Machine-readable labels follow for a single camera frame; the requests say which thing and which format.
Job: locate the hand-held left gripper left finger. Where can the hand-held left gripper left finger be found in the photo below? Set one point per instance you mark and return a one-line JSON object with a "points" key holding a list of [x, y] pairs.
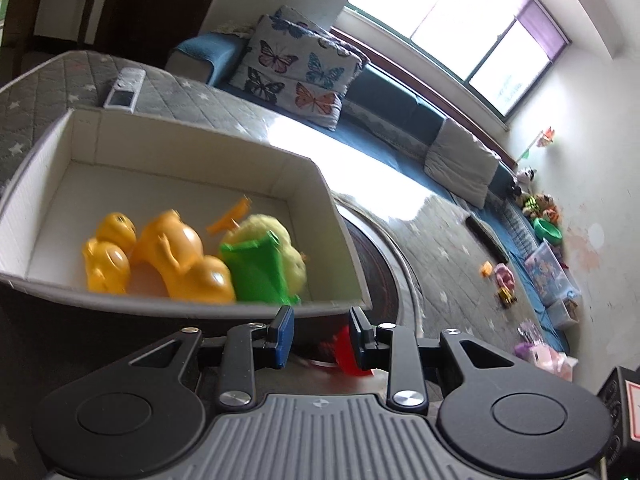
{"points": [[285, 335]]}

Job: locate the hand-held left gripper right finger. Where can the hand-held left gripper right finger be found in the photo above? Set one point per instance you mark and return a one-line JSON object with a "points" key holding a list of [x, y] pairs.
{"points": [[357, 335]]}

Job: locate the red plastic toy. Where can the red plastic toy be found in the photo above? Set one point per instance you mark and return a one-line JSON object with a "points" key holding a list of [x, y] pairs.
{"points": [[345, 355]]}

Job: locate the green plastic toy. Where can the green plastic toy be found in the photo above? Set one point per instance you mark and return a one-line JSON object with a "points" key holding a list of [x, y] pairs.
{"points": [[257, 275]]}

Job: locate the yellow plush toy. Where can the yellow plush toy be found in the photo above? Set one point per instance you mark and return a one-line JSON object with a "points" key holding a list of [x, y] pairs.
{"points": [[260, 230]]}

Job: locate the orange plastic toy animal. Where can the orange plastic toy animal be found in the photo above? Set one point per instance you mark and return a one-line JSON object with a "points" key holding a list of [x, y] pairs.
{"points": [[180, 255]]}

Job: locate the small orange toy piece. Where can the small orange toy piece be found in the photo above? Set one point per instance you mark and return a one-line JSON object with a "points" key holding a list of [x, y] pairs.
{"points": [[230, 215]]}

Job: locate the yellow plastic toy animal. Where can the yellow plastic toy animal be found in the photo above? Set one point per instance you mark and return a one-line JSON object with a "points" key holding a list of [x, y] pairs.
{"points": [[107, 257]]}

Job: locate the grey cardboard box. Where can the grey cardboard box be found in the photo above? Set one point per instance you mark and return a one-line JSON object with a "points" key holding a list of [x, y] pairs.
{"points": [[175, 150]]}

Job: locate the pile of pink toys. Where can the pile of pink toys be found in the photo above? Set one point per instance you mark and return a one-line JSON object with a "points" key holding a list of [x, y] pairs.
{"points": [[545, 355]]}

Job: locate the small clear plastic box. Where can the small clear plastic box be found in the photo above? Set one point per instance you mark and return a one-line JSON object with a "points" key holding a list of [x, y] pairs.
{"points": [[565, 315]]}

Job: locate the grey quilted star mat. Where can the grey quilted star mat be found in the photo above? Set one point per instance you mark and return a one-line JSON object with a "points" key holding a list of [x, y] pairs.
{"points": [[450, 260]]}

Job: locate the yellow toy truck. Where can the yellow toy truck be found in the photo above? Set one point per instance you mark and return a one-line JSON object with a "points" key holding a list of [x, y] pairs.
{"points": [[507, 296]]}

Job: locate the pink toy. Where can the pink toy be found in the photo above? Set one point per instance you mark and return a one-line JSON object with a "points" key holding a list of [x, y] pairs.
{"points": [[504, 276]]}

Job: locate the clear plastic storage box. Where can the clear plastic storage box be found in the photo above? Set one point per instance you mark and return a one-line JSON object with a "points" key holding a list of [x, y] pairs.
{"points": [[550, 270]]}

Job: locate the green plastic bowl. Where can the green plastic bowl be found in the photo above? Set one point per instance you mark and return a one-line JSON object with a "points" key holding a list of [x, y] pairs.
{"points": [[549, 230]]}

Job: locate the white cushion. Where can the white cushion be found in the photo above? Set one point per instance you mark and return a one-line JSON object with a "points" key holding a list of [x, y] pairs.
{"points": [[462, 160]]}

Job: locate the group of plush toys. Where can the group of plush toys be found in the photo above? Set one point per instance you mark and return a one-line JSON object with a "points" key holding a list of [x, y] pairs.
{"points": [[537, 202]]}

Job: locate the blue sofa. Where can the blue sofa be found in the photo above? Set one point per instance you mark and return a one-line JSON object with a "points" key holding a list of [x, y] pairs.
{"points": [[395, 105]]}

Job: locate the large butterfly print pillow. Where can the large butterfly print pillow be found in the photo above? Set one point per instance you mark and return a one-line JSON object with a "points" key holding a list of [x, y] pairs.
{"points": [[285, 70]]}

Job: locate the colourful paper pinwheel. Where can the colourful paper pinwheel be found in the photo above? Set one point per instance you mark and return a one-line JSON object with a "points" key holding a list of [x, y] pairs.
{"points": [[546, 138]]}

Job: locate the white remote control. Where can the white remote control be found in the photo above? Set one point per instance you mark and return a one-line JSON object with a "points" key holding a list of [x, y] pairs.
{"points": [[125, 89]]}

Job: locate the small butterfly print pillow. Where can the small butterfly print pillow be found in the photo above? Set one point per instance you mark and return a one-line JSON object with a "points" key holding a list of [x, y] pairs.
{"points": [[325, 35]]}

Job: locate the window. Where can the window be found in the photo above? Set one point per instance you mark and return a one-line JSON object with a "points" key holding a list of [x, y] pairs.
{"points": [[450, 25]]}

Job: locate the dark wooden door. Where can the dark wooden door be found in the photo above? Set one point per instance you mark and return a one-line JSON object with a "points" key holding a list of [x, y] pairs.
{"points": [[150, 5]]}

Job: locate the purple window blind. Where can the purple window blind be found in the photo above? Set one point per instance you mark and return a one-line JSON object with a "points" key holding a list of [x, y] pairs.
{"points": [[542, 25]]}

